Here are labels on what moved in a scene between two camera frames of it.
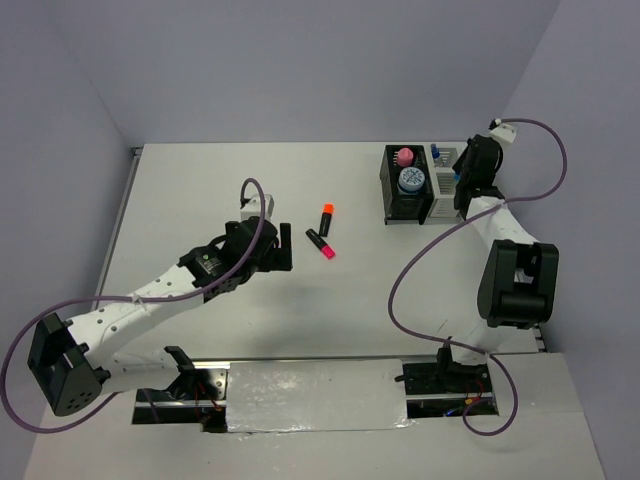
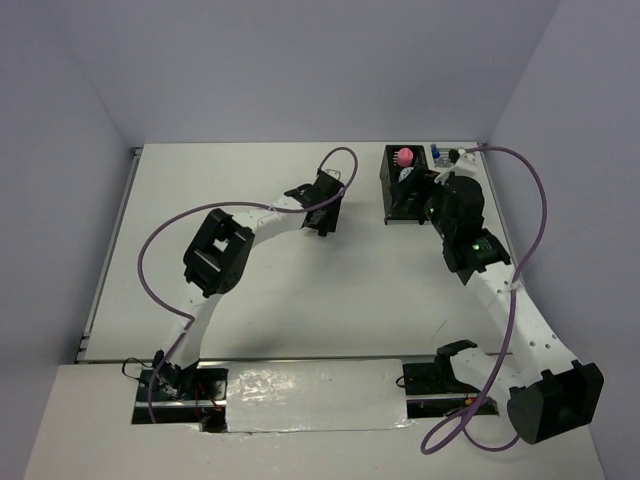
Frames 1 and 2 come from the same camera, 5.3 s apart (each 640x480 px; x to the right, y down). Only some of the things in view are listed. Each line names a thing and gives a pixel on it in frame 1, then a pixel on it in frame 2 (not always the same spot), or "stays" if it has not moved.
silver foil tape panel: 321,395 stays
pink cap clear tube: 404,157 stays
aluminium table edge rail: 117,222 stays
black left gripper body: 246,271 → 327,221
